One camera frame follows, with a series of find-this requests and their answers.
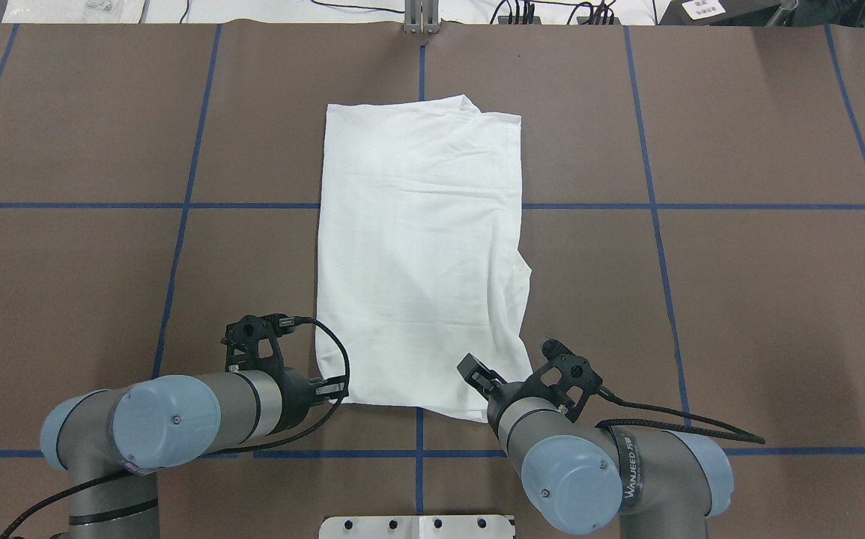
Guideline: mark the aluminium frame post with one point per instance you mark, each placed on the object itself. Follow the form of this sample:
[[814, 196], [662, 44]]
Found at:
[[422, 17]]

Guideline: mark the white long-sleeve printed shirt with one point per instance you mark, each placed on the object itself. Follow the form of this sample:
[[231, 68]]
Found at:
[[418, 260]]

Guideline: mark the black white remote box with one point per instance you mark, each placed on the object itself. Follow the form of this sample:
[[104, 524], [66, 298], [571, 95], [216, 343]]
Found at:
[[718, 13]]

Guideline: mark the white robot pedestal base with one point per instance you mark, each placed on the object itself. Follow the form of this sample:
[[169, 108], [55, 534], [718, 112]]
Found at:
[[420, 526]]

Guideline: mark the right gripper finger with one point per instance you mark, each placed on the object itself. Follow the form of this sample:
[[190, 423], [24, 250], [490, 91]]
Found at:
[[475, 374]]

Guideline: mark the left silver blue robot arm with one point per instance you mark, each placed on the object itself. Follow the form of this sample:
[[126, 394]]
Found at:
[[113, 442]]

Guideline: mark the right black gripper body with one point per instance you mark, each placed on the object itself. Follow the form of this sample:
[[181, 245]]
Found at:
[[497, 396]]

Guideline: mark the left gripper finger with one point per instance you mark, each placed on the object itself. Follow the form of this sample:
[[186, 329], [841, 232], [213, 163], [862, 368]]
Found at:
[[332, 390]]

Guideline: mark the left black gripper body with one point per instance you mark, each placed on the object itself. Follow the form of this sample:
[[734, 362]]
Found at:
[[297, 387]]

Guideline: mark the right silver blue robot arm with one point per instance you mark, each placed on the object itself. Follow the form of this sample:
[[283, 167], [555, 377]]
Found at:
[[658, 480]]

